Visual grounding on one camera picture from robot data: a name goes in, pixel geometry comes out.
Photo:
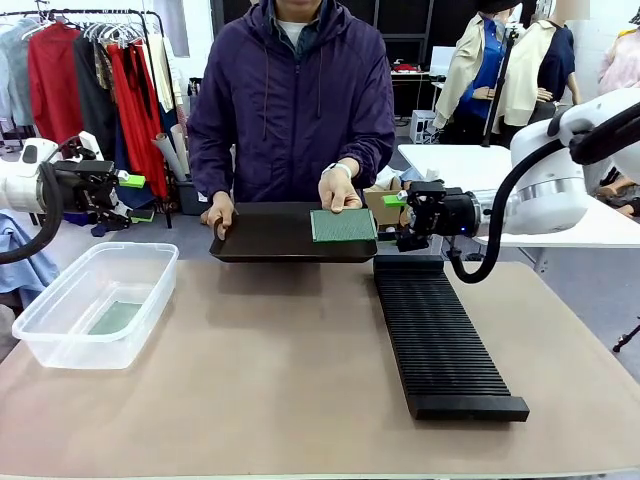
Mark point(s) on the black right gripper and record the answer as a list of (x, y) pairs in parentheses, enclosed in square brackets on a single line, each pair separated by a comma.
[(440, 212)]

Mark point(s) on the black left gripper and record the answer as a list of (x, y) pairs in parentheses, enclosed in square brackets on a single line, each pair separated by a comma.
[(85, 185)]

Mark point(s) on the green perforated PCB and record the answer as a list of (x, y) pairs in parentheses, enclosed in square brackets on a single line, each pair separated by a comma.
[(345, 226)]

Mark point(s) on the black rectangular tray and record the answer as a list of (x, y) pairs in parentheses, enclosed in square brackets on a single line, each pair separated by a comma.
[(270, 235)]

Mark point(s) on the person's right forearm purple sleeve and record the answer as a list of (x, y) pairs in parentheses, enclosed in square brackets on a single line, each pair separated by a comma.
[(210, 170)]

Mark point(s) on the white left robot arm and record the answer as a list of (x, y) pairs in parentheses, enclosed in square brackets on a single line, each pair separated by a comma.
[(20, 185)]

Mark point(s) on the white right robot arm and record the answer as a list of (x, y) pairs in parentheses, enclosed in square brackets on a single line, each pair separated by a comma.
[(550, 180)]

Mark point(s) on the person's left forearm purple sleeve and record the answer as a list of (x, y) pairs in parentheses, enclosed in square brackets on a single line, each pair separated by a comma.
[(372, 150)]

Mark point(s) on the person's left hand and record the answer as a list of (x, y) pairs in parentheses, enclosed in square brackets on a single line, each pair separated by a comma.
[(339, 192)]

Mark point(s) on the person's right hand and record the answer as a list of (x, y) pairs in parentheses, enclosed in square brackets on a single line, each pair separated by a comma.
[(220, 210)]

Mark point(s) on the brown cardboard box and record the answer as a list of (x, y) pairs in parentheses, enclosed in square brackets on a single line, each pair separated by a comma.
[(380, 200)]

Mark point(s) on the grey plastic bin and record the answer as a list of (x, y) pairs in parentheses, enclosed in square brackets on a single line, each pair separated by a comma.
[(189, 197)]

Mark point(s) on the rolled white paper tubes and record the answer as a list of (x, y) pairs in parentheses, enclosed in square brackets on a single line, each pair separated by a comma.
[(175, 150)]

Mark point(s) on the white wristband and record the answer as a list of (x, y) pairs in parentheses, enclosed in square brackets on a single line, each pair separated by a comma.
[(336, 169)]

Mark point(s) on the white side table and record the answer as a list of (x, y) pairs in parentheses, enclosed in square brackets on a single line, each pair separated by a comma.
[(450, 165)]

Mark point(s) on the red dress on hanger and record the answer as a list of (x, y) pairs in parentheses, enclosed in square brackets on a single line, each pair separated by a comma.
[(135, 110)]

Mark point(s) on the white plastic crate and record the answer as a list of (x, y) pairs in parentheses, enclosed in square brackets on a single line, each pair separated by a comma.
[(425, 126)]

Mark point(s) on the dark patterned garment on hanger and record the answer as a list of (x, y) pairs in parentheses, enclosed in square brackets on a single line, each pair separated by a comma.
[(92, 100)]

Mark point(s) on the green PCB under clear plastic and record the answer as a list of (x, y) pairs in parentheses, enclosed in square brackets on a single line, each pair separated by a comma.
[(116, 318)]

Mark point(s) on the cream garment on hanger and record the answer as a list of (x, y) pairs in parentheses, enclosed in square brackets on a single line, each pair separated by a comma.
[(161, 70)]

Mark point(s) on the black slotted PCB rack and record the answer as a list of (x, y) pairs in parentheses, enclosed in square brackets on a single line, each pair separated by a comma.
[(440, 340)]

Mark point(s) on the blue cloth pile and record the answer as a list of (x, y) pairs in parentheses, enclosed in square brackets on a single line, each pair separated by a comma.
[(20, 260)]

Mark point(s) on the red shirt on hanger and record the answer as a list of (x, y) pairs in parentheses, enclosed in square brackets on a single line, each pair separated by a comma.
[(52, 85)]

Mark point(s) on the person in purple hooded jacket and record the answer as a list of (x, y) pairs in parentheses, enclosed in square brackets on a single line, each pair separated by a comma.
[(295, 110)]

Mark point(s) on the clear plastic storage box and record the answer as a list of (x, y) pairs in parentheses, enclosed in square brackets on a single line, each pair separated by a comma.
[(60, 340)]

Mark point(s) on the black tripod stand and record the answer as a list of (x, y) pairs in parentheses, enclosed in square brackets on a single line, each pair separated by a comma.
[(497, 90)]

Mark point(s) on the mannequin beige jacket blue shirt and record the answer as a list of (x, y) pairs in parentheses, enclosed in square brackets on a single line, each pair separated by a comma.
[(475, 65)]

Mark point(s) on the light blue shirt on hanger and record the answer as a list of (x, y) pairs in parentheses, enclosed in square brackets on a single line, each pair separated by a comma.
[(15, 70)]

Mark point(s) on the mannequin cream jacket navy top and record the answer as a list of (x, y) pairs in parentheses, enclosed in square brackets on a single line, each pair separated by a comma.
[(542, 70)]

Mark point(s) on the black tripod leg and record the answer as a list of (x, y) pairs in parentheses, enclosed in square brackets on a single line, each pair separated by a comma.
[(627, 335)]

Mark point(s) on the mannequin in pink top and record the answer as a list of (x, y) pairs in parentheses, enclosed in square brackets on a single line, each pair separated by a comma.
[(620, 62)]

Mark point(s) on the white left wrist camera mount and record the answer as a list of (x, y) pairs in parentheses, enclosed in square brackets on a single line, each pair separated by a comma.
[(82, 146)]

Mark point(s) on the black metal clothes rail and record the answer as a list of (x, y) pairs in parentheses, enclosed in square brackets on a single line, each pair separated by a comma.
[(162, 100)]

